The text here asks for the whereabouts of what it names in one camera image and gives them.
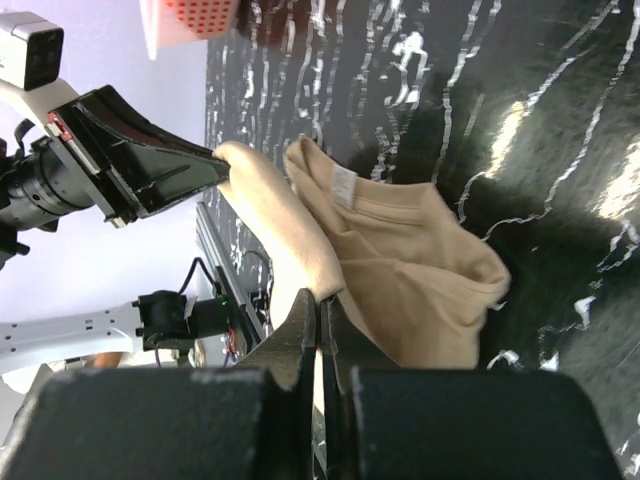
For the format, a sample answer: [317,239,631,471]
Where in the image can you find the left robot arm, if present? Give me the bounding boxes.
[1,81,230,262]

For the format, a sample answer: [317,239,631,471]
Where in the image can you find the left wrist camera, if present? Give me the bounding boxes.
[1,11,78,127]

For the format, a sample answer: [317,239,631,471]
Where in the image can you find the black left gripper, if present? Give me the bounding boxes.
[47,85,230,228]

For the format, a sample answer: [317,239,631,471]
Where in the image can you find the white plastic laundry basket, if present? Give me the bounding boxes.
[139,0,240,60]

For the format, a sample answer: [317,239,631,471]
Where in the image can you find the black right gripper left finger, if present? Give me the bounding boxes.
[1,290,316,479]

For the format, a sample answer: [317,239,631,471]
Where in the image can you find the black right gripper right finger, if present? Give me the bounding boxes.
[319,299,621,479]

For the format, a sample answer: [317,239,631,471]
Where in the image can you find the beige t shirt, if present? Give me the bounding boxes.
[215,137,510,369]

